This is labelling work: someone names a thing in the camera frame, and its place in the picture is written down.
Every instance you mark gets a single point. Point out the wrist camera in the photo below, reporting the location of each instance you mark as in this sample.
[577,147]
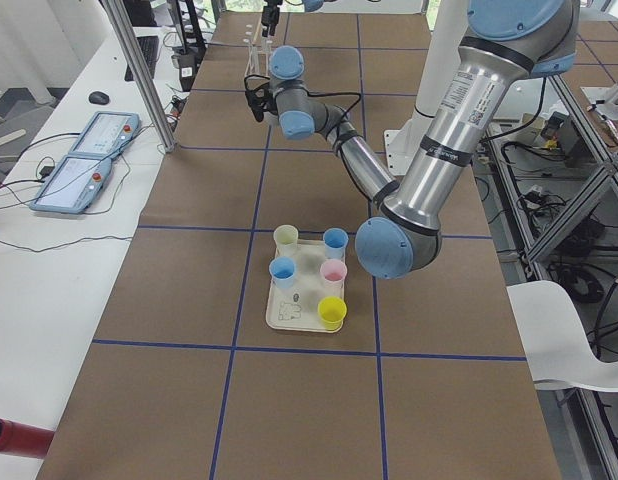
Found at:
[259,96]

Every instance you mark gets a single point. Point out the black computer mouse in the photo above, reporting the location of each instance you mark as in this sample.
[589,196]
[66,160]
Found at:
[98,98]

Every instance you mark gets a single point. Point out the red cylinder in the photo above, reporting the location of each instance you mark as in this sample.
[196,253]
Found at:
[22,440]

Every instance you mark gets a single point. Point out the teach pendant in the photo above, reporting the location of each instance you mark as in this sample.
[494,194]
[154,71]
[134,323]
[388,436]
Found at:
[106,133]
[72,185]

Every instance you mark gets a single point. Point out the light blue plastic cup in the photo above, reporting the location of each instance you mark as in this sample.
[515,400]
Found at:
[335,243]

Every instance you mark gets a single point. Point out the upper teach pendant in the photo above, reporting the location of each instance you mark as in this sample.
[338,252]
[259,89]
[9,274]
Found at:
[106,133]

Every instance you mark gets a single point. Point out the yellow plastic cup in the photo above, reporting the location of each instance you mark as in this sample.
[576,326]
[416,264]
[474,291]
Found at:
[332,312]

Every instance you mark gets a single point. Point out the cream plastic cup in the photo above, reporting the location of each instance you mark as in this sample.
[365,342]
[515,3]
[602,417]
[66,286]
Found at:
[286,240]

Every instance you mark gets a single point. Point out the pink plastic cup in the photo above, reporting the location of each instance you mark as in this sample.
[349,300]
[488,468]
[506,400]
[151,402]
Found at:
[333,273]

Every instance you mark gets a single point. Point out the lower teach pendant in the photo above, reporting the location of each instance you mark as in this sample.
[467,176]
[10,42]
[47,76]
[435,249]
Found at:
[72,185]

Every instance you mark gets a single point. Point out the white wire cup rack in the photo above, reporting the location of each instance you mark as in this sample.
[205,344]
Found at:
[259,50]

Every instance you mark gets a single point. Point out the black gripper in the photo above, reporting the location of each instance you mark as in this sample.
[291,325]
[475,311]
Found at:
[270,15]

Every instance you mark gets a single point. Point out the cream plastic tray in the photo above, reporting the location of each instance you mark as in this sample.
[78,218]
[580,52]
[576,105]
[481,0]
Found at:
[295,309]

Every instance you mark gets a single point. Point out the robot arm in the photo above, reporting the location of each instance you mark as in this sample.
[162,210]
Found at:
[505,41]
[308,6]

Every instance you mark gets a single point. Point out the aluminium frame post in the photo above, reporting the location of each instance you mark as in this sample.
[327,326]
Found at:
[125,34]

